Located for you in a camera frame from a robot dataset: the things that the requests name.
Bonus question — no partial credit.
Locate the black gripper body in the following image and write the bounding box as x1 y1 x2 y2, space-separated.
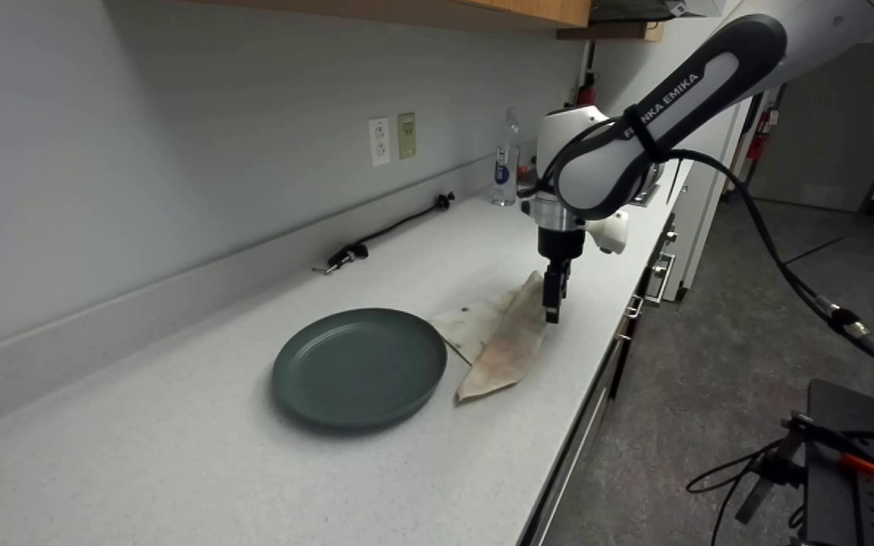
537 230 585 282

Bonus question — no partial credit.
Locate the beige cloth towel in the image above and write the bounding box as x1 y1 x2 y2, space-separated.
434 273 551 403

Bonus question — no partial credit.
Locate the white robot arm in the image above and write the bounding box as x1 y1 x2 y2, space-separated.
520 0 874 322

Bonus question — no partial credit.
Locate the white crumpled cloth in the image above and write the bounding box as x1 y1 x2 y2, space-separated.
585 213 629 254

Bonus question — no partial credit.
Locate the clear water bottle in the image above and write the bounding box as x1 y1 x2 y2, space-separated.
492 109 523 207

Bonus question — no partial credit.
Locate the white lower cabinet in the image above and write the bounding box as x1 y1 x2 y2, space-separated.
516 99 765 546

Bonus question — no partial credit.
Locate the black rod on counter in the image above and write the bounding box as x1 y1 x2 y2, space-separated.
312 190 457 275

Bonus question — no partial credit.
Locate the dark green plate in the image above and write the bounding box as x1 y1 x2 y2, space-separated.
270 305 446 429

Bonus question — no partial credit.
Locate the wooden upper cabinet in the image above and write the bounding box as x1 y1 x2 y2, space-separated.
199 0 593 29

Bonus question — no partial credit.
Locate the beige wall plate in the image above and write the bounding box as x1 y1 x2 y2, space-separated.
397 112 416 159

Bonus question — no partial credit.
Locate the white wall outlet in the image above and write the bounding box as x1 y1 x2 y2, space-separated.
369 116 392 165

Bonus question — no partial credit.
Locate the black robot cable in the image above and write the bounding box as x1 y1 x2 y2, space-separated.
658 144 874 380

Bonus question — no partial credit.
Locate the orange handled tool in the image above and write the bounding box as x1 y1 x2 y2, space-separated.
785 414 874 476

